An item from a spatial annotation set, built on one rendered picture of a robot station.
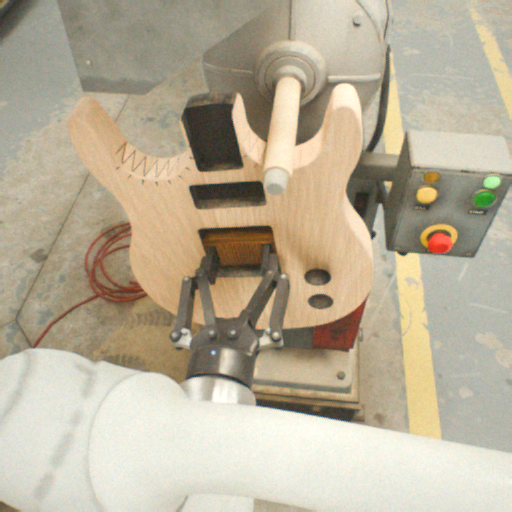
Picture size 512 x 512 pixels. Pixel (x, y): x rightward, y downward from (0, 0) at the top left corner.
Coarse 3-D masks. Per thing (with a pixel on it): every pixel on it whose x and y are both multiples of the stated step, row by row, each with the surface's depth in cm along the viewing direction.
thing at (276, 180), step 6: (270, 174) 53; (276, 174) 53; (282, 174) 53; (264, 180) 53; (270, 180) 52; (276, 180) 52; (282, 180) 52; (264, 186) 53; (270, 186) 53; (276, 186) 53; (282, 186) 53; (270, 192) 53; (276, 192) 53
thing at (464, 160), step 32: (416, 160) 77; (448, 160) 77; (480, 160) 77; (384, 192) 99; (416, 192) 79; (448, 192) 78; (480, 192) 77; (384, 224) 94; (416, 224) 84; (448, 224) 83; (480, 224) 83
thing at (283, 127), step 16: (288, 80) 64; (288, 96) 62; (272, 112) 61; (288, 112) 59; (272, 128) 58; (288, 128) 58; (272, 144) 56; (288, 144) 56; (272, 160) 54; (288, 160) 54; (288, 176) 54
